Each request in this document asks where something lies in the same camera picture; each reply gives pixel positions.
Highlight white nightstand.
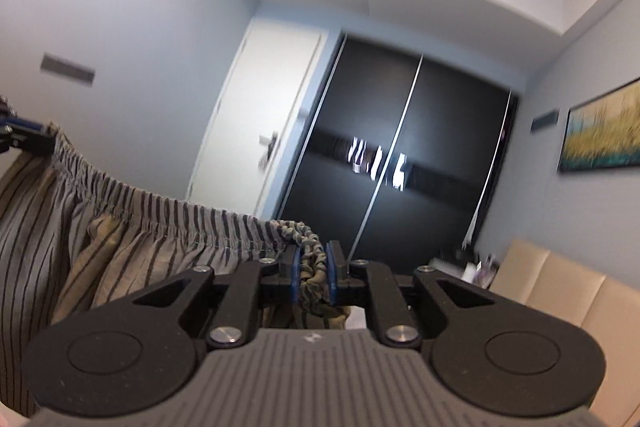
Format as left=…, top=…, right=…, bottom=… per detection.
left=427, top=251, right=501, bottom=287

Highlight white door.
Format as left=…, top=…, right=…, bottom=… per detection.
left=185, top=19, right=329, bottom=220

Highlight long grey wall vent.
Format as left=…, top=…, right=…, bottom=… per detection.
left=40, top=52, right=96, bottom=84

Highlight small grey wall vent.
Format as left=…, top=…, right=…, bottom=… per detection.
left=530, top=109, right=561, bottom=132

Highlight black sliding wardrobe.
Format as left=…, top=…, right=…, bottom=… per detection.
left=275, top=33, right=521, bottom=278

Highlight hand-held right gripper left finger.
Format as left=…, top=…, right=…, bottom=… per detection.
left=107, top=246, right=302, bottom=350

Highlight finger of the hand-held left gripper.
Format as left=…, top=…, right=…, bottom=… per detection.
left=0, top=96, right=55, bottom=158

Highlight tan striped pants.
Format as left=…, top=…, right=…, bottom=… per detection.
left=0, top=122, right=353, bottom=419

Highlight framed landscape painting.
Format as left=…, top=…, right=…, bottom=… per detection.
left=556, top=77, right=640, bottom=175

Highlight beige padded headboard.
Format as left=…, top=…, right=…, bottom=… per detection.
left=489, top=238, right=640, bottom=427

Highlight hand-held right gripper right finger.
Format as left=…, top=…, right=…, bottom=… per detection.
left=326, top=241, right=506, bottom=349

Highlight metal door handle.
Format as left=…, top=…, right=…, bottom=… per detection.
left=257, top=132, right=280, bottom=170

